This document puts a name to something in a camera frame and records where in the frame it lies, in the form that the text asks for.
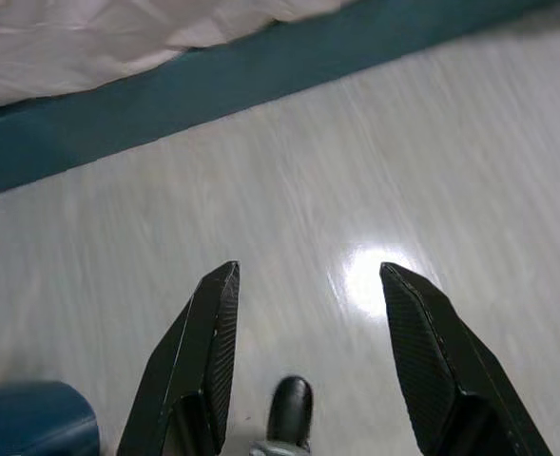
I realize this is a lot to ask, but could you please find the blue plastic waste bin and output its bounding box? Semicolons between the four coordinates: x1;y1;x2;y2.
0;379;101;456

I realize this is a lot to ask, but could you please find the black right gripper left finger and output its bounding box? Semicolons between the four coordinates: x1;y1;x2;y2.
116;259;241;456

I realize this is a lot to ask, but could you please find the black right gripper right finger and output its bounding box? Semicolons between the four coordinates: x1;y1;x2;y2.
378;261;554;456

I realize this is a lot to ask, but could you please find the mattress with beige sheet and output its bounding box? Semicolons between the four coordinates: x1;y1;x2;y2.
0;0;357;115

